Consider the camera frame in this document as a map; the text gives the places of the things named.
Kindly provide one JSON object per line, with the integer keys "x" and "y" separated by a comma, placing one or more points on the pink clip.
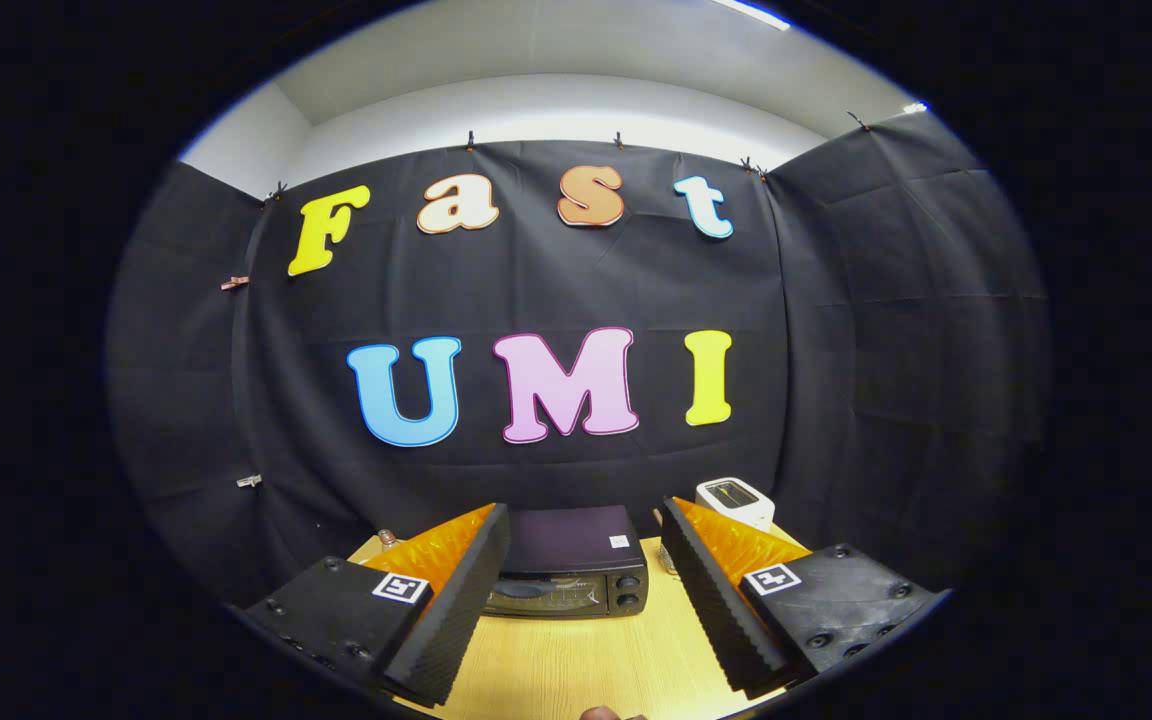
{"x": 234, "y": 283}

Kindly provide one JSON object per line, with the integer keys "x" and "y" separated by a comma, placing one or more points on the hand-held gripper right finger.
{"x": 711, "y": 610}

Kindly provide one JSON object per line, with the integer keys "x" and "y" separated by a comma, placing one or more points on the black toaster oven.
{"x": 576, "y": 545}

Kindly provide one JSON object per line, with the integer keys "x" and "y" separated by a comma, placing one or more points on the row of black clips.
{"x": 470, "y": 140}

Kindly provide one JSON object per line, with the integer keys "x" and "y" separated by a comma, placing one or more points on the white bread toaster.
{"x": 736, "y": 505}

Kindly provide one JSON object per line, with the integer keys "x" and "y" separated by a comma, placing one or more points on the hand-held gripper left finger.
{"x": 461, "y": 620}

